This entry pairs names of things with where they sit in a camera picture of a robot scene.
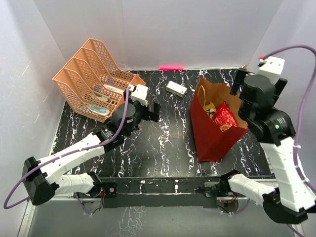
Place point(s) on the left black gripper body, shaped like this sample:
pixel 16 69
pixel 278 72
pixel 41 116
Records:
pixel 142 112

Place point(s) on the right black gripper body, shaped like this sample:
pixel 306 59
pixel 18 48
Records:
pixel 241 109

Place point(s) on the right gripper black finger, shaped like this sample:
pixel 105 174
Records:
pixel 279 86
pixel 239 80

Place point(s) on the red candy bag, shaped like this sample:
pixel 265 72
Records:
pixel 224 118

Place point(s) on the red brown paper bag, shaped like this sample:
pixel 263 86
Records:
pixel 212 144

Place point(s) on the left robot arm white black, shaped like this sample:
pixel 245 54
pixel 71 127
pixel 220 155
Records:
pixel 47 177

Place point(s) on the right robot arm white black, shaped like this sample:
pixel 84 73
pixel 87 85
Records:
pixel 292 200

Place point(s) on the yellow snack bag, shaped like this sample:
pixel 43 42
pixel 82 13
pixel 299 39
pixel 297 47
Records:
pixel 210 109

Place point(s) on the small white red box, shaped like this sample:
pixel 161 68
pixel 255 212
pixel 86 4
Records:
pixel 176 89

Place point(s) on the white packet in organizer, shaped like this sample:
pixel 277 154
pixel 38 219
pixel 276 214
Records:
pixel 114 89

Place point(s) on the blue white item in organizer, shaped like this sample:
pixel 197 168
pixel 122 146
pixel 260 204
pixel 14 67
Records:
pixel 98 110

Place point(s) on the pink plastic file organizer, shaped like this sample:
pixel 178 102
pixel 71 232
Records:
pixel 82 79

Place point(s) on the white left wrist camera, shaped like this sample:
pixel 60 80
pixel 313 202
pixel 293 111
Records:
pixel 139 93

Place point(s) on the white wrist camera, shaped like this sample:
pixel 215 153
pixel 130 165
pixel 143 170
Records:
pixel 271 67
pixel 139 93

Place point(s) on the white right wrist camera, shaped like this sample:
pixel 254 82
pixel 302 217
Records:
pixel 271 67

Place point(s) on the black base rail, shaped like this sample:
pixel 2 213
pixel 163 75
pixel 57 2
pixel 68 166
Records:
pixel 156 192

